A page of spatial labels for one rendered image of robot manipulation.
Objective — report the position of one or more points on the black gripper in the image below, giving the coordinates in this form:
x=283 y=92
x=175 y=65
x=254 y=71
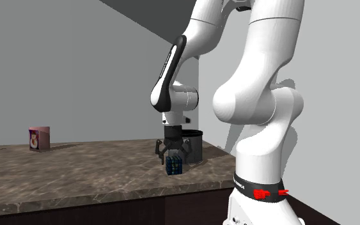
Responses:
x=172 y=137

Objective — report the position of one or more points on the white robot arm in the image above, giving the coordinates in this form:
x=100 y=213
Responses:
x=260 y=78

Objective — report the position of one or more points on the dark blue puzzle cube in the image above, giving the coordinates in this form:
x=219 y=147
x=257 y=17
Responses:
x=174 y=165

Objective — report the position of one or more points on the dark grey cylindrical bin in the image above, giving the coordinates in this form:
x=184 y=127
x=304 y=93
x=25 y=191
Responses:
x=194 y=149

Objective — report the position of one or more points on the pink box with snowman picture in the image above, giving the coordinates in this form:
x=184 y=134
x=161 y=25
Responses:
x=38 y=139

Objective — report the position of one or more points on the dark robot stand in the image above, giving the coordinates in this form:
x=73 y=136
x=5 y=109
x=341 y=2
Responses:
x=307 y=212

